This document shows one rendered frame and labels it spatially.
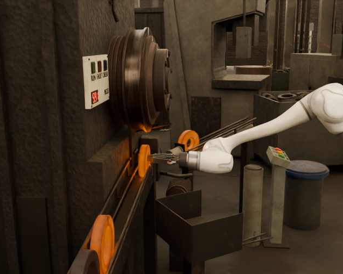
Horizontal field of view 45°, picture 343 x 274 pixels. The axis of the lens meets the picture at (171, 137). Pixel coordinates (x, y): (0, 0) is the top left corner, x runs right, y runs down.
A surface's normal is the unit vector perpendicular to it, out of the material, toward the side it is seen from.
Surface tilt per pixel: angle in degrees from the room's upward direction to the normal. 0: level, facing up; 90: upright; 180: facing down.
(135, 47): 48
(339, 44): 90
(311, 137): 90
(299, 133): 90
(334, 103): 81
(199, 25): 90
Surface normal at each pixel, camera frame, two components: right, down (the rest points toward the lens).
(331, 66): -0.97, 0.06
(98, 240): -0.07, -0.40
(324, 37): -0.11, 0.22
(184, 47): -0.35, 0.22
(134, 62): -0.11, -0.18
